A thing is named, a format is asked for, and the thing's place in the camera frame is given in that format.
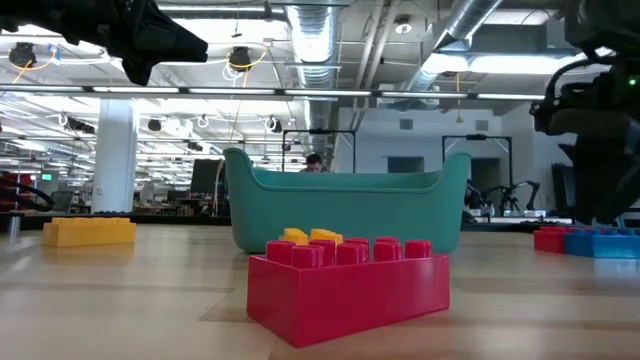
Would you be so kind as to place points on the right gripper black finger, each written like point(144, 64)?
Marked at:
point(600, 185)

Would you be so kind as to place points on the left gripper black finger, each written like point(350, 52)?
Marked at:
point(175, 45)
point(136, 70)

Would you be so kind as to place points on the blue toy brick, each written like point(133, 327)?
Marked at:
point(600, 246)

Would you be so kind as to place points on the red toy brick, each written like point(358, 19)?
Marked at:
point(345, 295)
point(547, 242)

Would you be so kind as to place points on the yellow toy brick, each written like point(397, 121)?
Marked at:
point(90, 235)
point(295, 236)

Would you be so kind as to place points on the black background robot arm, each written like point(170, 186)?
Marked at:
point(510, 195)

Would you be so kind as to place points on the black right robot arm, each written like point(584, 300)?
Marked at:
point(605, 25)

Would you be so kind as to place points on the linear ceiling light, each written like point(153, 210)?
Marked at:
point(235, 91)

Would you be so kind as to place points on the white building column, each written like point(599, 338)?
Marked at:
point(115, 150)

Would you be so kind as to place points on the black monitor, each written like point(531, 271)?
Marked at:
point(206, 177)

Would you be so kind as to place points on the person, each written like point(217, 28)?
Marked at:
point(314, 162)

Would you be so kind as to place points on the green plastic bin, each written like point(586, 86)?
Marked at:
point(350, 215)

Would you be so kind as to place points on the silver ventilation duct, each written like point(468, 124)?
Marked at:
point(315, 40)

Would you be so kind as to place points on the black aluminium table frame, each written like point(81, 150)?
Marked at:
point(175, 219)

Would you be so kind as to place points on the silver metal post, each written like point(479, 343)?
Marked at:
point(14, 226)

